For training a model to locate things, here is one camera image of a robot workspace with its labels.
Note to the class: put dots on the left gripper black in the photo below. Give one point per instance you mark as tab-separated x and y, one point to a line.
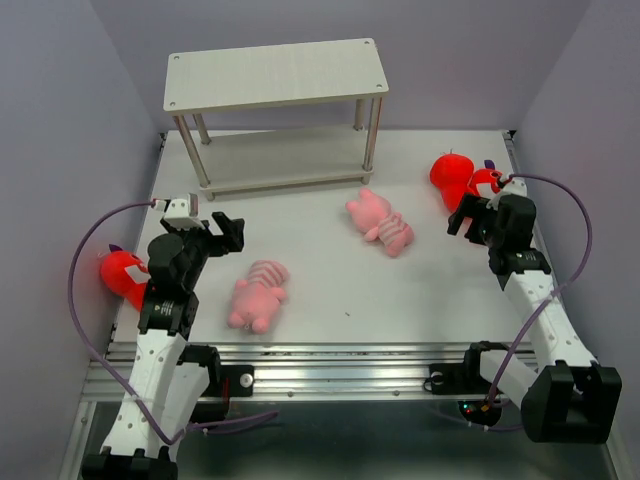
230	241

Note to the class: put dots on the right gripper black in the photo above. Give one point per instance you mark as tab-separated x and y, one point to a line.
471	206

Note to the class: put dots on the red shark plush mouth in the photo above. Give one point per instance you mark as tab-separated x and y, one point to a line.
484	181

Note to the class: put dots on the red shark plush back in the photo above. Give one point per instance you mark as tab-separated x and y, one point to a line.
451	174

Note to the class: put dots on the pink striped plush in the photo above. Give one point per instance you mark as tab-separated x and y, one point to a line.
375	218
257	298

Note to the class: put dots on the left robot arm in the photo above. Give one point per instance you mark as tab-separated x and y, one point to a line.
168	374

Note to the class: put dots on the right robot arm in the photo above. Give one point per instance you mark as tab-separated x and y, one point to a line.
569	397

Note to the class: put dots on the white two-tier shelf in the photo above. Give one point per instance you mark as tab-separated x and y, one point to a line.
268	77

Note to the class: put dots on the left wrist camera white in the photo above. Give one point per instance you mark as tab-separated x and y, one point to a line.
180	212

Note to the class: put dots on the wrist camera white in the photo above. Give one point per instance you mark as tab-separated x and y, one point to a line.
509	185
180	212

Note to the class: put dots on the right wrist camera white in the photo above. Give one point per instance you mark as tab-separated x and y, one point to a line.
509	185

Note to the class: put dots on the red shark plush left wall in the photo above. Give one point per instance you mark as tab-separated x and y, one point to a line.
125	275

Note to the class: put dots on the aluminium rail frame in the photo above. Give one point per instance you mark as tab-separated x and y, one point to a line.
357	324

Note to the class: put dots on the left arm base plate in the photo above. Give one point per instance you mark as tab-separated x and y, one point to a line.
231	381

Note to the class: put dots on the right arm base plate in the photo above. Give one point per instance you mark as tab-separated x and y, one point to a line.
453	379

